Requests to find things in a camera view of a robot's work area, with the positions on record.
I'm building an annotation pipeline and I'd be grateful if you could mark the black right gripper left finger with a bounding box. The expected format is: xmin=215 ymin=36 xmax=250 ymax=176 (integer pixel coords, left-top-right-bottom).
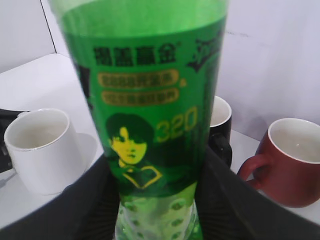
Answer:
xmin=0 ymin=155 xmax=119 ymax=240

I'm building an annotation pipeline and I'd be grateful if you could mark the green plastic soda bottle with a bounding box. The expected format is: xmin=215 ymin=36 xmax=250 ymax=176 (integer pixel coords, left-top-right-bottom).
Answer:
xmin=49 ymin=0 xmax=228 ymax=240

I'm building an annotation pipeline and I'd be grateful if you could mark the white ceramic mug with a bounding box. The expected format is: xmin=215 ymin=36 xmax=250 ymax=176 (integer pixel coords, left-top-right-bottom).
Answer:
xmin=7 ymin=108 xmax=86 ymax=195

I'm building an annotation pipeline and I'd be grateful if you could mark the red ceramic mug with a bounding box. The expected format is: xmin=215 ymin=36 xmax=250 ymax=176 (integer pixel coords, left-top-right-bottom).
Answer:
xmin=237 ymin=118 xmax=320 ymax=208

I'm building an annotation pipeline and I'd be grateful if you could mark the black wall cable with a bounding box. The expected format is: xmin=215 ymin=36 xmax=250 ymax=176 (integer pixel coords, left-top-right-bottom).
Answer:
xmin=39 ymin=0 xmax=63 ymax=56

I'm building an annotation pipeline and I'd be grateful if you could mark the black ceramic mug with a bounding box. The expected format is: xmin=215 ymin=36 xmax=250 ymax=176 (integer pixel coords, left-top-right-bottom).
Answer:
xmin=208 ymin=96 xmax=233 ymax=168

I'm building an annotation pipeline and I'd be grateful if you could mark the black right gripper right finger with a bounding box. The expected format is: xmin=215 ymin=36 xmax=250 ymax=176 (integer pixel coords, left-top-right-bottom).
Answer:
xmin=195 ymin=146 xmax=320 ymax=240

